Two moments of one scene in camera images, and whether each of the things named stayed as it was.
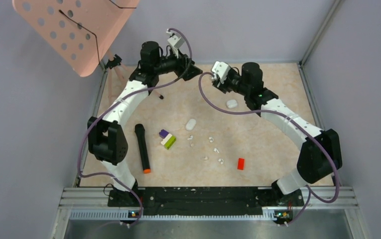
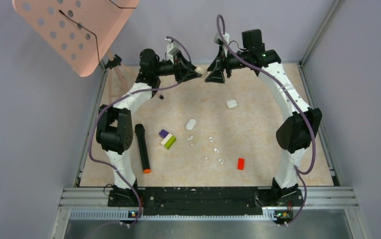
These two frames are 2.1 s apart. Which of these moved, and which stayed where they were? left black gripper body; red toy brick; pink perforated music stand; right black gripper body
Moved: right black gripper body
Stayed: pink perforated music stand; red toy brick; left black gripper body
